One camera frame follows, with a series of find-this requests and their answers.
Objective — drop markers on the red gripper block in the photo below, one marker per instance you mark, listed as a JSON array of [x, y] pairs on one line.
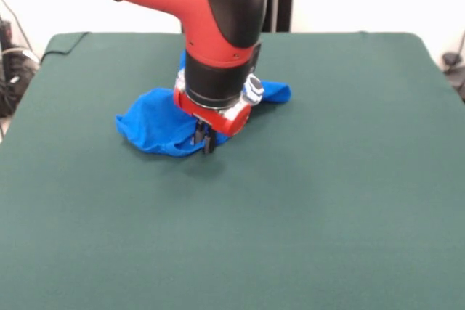
[[225, 119]]

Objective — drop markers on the blue printed T-shirt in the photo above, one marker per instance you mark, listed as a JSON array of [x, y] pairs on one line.
[[152, 121]]

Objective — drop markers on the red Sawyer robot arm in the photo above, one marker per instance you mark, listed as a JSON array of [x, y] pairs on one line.
[[203, 16]]

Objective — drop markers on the dark green table cloth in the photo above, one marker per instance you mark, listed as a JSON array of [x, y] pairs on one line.
[[290, 197]]

